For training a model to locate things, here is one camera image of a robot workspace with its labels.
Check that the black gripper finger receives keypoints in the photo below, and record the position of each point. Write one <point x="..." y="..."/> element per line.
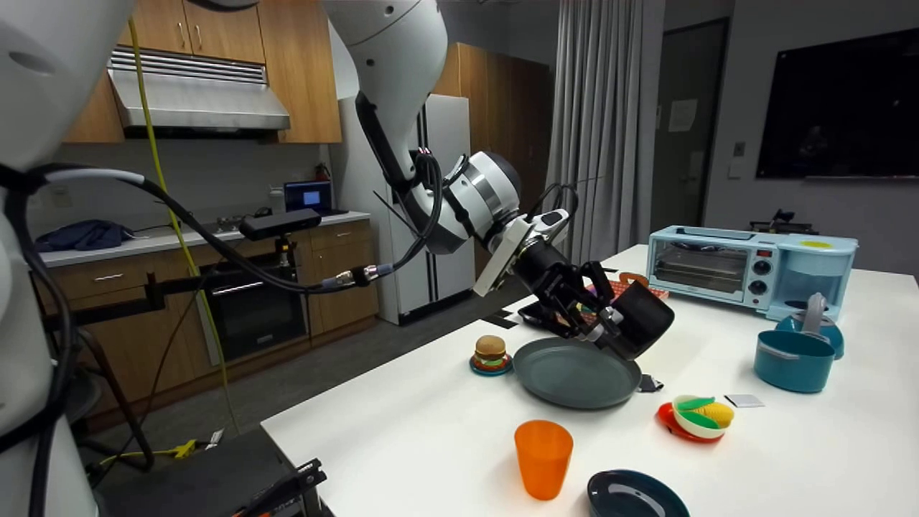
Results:
<point x="563" y="313"/>
<point x="597" y="280"/>

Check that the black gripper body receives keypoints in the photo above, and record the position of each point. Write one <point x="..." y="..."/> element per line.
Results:
<point x="527" y="248"/>

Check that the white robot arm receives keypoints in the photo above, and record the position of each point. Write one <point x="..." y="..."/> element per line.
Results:
<point x="416" y="205"/>

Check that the gray plate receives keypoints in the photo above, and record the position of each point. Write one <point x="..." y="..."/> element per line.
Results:
<point x="573" y="373"/>

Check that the colourful toy food on red plate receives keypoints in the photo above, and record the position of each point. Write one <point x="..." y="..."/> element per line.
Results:
<point x="695" y="418"/>

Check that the teal pot with lid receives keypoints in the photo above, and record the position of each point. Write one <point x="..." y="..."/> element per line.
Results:
<point x="800" y="352"/>

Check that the red toy food basket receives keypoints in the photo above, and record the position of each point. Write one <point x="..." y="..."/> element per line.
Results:
<point x="627" y="280"/>

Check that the toy burger on teal coaster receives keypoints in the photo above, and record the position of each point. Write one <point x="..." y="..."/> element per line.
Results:
<point x="488" y="357"/>

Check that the orange plastic cup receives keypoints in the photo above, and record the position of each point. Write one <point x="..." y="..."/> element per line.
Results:
<point x="543" y="451"/>

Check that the light blue toaster oven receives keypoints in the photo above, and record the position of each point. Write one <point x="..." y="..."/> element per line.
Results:
<point x="770" y="274"/>

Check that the gray curtain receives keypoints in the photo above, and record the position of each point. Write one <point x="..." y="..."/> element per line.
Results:
<point x="604" y="118"/>

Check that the small blue screen monitor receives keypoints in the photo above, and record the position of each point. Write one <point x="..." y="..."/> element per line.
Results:
<point x="307" y="195"/>

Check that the black built-in oven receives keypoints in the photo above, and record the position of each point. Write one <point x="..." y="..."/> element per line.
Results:
<point x="248" y="311"/>

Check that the steel range hood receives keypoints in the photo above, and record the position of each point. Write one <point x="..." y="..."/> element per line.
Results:
<point x="192" y="92"/>

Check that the dark frying pan gray handle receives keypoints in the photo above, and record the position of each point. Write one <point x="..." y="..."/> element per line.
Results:
<point x="627" y="491"/>

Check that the black wall television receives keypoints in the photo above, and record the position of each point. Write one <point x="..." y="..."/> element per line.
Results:
<point x="844" y="109"/>

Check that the black camera on stand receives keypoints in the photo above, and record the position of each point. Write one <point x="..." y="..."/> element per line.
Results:
<point x="276" y="224"/>

